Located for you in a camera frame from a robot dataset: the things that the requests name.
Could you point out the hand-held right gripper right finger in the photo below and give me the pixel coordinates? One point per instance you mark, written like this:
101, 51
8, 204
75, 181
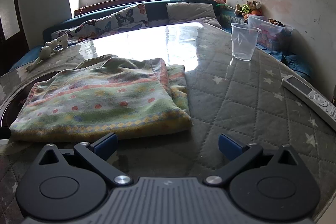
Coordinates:
231, 146

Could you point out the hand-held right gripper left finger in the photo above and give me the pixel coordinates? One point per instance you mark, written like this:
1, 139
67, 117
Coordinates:
105, 146

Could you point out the printed children's jacket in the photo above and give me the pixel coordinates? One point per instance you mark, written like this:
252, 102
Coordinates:
105, 100

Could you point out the grey remote control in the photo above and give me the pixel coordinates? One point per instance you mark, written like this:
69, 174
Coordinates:
302, 88

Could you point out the clear plastic cup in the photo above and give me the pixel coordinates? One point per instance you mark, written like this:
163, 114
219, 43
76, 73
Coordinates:
244, 43

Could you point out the white rabbit plush toy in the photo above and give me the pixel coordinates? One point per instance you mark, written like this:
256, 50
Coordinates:
44, 52

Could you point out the clear plastic storage box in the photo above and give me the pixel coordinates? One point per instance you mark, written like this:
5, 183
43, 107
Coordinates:
270, 35

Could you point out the butterfly print pillow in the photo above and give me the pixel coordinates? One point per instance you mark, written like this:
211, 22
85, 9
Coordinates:
81, 29
126, 16

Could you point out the plain grey pillow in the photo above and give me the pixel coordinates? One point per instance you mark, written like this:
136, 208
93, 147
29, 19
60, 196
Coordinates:
189, 12

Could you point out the dark wooden door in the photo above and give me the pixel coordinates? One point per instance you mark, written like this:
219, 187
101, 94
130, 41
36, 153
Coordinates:
22, 29

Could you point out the brown teddy bear plush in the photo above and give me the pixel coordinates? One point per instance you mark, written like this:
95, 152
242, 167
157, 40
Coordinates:
253, 5

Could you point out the teal sofa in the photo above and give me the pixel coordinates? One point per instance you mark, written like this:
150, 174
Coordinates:
157, 10

